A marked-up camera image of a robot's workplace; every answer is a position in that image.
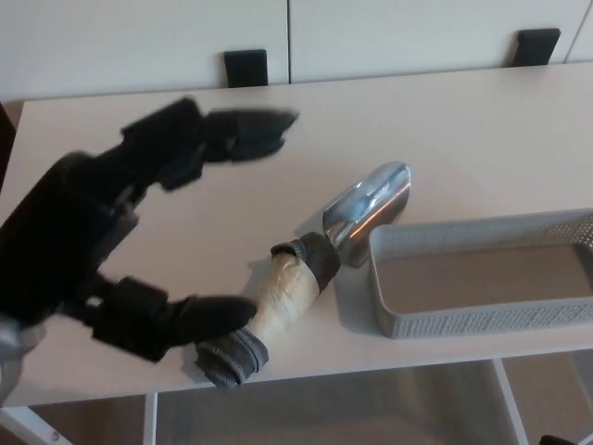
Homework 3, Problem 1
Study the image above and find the white cabinet with doors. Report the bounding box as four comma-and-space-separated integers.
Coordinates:
0, 0, 593, 103

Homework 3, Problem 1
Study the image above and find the grey perforated plastic container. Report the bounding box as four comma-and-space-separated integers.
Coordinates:
368, 208, 593, 341

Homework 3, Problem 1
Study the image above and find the white metal-frame desk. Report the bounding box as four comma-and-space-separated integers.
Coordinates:
0, 59, 593, 445

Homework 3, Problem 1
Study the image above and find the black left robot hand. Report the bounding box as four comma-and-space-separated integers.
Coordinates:
0, 95, 300, 365

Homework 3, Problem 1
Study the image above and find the black cabinet handle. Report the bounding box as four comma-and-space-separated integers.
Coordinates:
223, 48, 269, 89
515, 28, 562, 67

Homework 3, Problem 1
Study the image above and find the metal shovel with handle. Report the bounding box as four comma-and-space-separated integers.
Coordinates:
193, 160, 415, 389

